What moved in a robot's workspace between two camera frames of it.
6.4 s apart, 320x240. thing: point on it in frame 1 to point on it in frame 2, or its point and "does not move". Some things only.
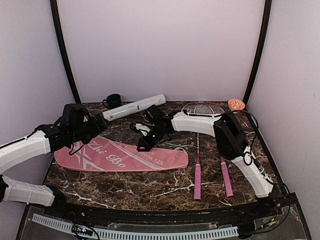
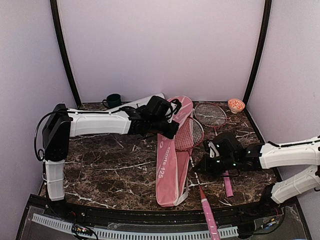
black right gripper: (146, 147) to (206, 166)
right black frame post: (260, 55) does not move
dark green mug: (113, 100) does not move
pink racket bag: (109, 154) to (172, 158)
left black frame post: (55, 19) does not move
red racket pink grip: (204, 107) to (188, 135)
